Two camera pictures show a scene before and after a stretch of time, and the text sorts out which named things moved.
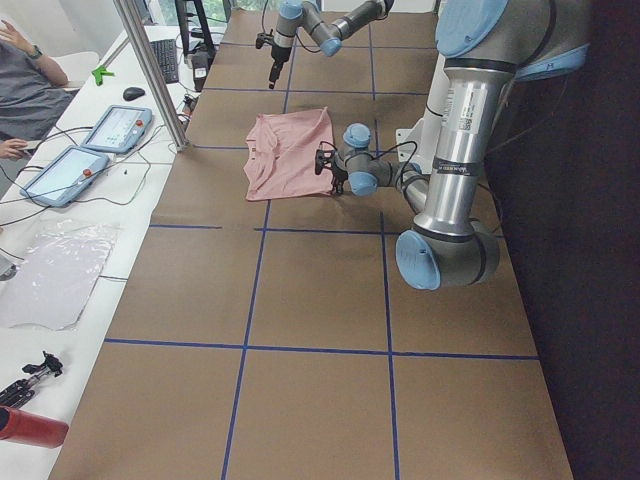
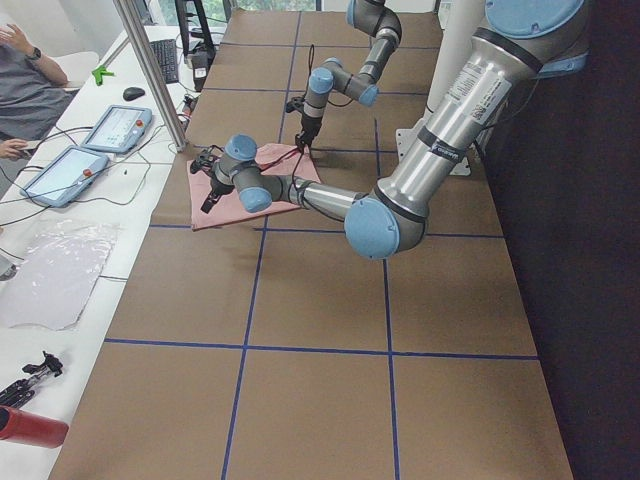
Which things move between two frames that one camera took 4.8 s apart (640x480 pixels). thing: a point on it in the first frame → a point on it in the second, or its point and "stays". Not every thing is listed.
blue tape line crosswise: x=319 y=350 stays
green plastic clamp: x=99 y=71 stays
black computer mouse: x=132 y=93 stays
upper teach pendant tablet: x=121 y=129 stays
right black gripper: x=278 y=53 → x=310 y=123
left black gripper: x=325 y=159 → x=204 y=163
